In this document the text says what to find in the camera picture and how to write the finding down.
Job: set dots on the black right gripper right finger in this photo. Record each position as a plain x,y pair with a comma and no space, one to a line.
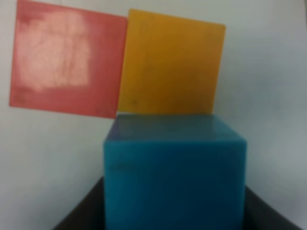
258,215

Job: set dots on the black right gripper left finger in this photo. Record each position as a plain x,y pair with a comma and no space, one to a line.
89,214

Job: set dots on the blue block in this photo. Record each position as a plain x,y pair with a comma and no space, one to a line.
174,172

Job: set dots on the red block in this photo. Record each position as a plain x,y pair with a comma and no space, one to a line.
67,60

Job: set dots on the orange block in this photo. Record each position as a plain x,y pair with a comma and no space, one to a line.
171,64

